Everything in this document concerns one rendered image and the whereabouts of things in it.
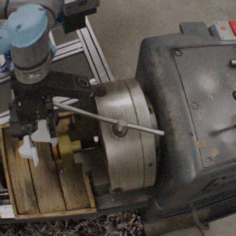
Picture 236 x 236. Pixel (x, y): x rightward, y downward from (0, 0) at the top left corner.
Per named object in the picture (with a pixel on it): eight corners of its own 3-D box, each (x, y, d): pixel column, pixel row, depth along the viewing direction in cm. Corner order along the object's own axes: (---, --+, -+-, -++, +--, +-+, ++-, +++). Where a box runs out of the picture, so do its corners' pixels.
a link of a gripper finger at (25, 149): (22, 168, 118) (17, 139, 121) (39, 165, 119) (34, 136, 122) (20, 165, 115) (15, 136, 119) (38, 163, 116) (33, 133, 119)
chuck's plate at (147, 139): (126, 93, 142) (138, 63, 111) (145, 187, 136) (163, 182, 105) (115, 94, 141) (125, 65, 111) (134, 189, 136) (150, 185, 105)
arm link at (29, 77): (48, 38, 75) (51, 67, 70) (50, 54, 79) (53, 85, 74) (13, 47, 74) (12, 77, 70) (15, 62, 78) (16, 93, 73)
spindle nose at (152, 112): (141, 103, 136) (151, 85, 116) (153, 169, 132) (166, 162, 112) (131, 105, 136) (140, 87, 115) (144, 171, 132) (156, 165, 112)
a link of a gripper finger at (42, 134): (34, 148, 91) (26, 116, 85) (59, 144, 92) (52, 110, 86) (35, 158, 89) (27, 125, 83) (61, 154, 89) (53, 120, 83)
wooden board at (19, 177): (75, 114, 148) (74, 109, 144) (96, 212, 135) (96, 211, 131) (0, 128, 144) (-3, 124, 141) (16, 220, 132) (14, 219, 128)
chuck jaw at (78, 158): (112, 145, 119) (121, 185, 114) (112, 152, 123) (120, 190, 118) (72, 152, 118) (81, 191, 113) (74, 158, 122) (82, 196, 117)
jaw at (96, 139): (110, 146, 126) (106, 141, 138) (107, 129, 125) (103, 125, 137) (72, 152, 124) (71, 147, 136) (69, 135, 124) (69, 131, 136)
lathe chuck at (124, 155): (115, 94, 141) (125, 64, 111) (134, 189, 136) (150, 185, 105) (88, 99, 140) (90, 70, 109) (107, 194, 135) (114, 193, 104)
